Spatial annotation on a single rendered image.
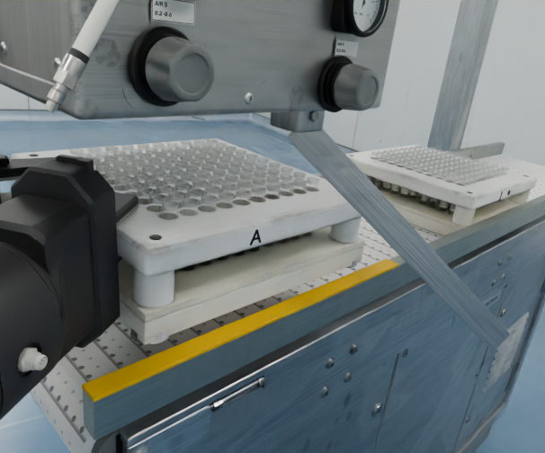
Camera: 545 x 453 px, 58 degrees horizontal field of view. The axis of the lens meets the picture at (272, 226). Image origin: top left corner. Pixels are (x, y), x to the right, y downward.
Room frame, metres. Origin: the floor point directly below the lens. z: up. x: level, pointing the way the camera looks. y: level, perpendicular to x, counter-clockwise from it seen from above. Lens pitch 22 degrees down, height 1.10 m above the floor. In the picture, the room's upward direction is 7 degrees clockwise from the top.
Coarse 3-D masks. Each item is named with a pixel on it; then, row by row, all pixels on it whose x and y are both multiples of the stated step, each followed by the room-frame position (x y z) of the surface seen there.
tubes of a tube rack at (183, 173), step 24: (192, 144) 0.52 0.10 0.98; (120, 168) 0.41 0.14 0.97; (144, 168) 0.41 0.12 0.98; (168, 168) 0.43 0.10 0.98; (192, 168) 0.44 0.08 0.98; (216, 168) 0.45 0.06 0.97; (240, 168) 0.47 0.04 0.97; (264, 168) 0.47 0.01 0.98; (168, 192) 0.36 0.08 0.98; (192, 192) 0.36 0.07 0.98; (216, 192) 0.38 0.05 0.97
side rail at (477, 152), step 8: (488, 144) 1.32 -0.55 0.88; (496, 144) 1.34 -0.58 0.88; (504, 144) 1.37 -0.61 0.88; (456, 152) 1.16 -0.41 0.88; (464, 152) 1.20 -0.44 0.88; (472, 152) 1.23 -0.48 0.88; (480, 152) 1.27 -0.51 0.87; (488, 152) 1.31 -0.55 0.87; (496, 152) 1.35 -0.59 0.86; (320, 176) 0.80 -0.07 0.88
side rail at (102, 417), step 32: (480, 224) 0.65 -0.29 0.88; (512, 224) 0.72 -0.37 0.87; (448, 256) 0.57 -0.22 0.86; (352, 288) 0.42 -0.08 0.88; (384, 288) 0.46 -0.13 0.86; (288, 320) 0.35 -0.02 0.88; (320, 320) 0.39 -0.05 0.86; (224, 352) 0.30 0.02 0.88; (256, 352) 0.33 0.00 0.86; (160, 384) 0.26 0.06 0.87; (192, 384) 0.28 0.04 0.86; (96, 416) 0.23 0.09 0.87; (128, 416) 0.25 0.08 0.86
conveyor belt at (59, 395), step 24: (528, 168) 1.25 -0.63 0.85; (384, 240) 0.63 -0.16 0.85; (432, 240) 0.66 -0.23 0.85; (360, 264) 0.55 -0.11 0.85; (312, 288) 0.47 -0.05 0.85; (240, 312) 0.41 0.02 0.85; (120, 336) 0.34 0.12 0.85; (192, 336) 0.36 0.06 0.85; (72, 360) 0.31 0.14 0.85; (96, 360) 0.31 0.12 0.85; (120, 360) 0.31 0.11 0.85; (48, 384) 0.29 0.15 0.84; (72, 384) 0.28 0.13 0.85; (48, 408) 0.28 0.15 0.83; (72, 408) 0.27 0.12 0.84; (72, 432) 0.25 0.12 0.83
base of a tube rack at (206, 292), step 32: (256, 256) 0.38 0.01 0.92; (288, 256) 0.39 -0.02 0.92; (320, 256) 0.40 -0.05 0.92; (352, 256) 0.44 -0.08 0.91; (128, 288) 0.30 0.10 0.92; (192, 288) 0.31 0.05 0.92; (224, 288) 0.32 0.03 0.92; (256, 288) 0.34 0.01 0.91; (288, 288) 0.37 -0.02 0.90; (128, 320) 0.29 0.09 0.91; (160, 320) 0.28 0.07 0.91; (192, 320) 0.30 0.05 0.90
